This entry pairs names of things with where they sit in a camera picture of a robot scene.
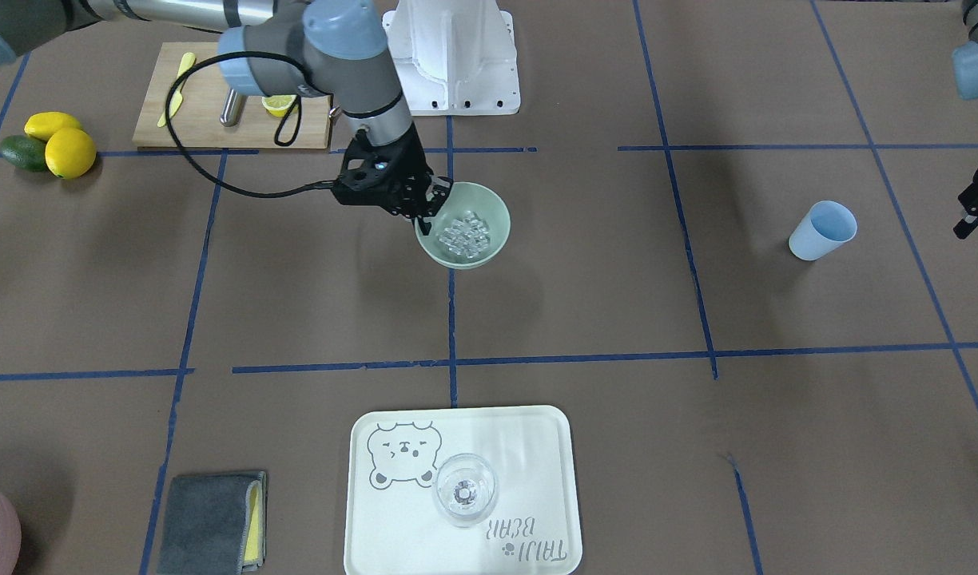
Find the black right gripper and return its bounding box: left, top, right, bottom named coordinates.
left=353, top=128, right=454, bottom=236

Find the green ceramic bowl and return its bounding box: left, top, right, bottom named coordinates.
left=413, top=182, right=511, bottom=270

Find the light blue plastic cup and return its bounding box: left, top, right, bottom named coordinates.
left=788, top=200, right=858, bottom=262

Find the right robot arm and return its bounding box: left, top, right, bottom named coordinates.
left=0, top=1, right=453, bottom=234

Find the lemon half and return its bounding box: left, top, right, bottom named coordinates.
left=261, top=95, right=299, bottom=119

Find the steel muddler rod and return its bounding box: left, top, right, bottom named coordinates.
left=219, top=88, right=245, bottom=128

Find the wooden cutting board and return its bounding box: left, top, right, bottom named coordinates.
left=132, top=42, right=332, bottom=149

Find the clear wine glass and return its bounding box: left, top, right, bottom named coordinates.
left=433, top=454, right=499, bottom=528

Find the yellow plastic knife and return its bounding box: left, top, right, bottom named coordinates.
left=157, top=51, right=197, bottom=128

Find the white bear serving tray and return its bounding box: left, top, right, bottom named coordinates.
left=344, top=405, right=583, bottom=574

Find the yellow lemon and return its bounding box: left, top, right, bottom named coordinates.
left=24, top=110, right=82, bottom=142
left=45, top=128, right=97, bottom=180

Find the grey folded cloth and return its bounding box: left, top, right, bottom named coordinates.
left=157, top=470, right=268, bottom=574

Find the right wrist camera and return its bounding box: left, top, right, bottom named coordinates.
left=332, top=150, right=399, bottom=212

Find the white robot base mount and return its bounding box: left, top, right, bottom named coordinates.
left=382, top=1, right=522, bottom=117

